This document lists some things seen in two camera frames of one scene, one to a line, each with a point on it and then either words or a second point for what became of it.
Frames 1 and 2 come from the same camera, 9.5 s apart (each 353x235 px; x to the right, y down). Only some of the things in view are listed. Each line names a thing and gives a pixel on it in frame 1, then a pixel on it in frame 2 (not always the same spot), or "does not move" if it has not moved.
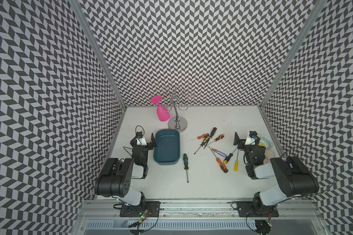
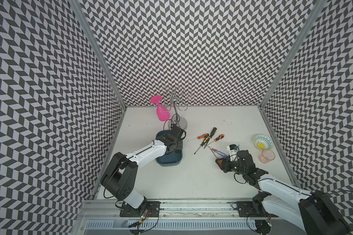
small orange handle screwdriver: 205,135 does not move
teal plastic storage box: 167,151 does not move
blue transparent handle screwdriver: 218,152 does not move
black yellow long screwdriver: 212,133 does not move
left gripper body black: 146,148 → 179,144
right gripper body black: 247,150 → 233,166
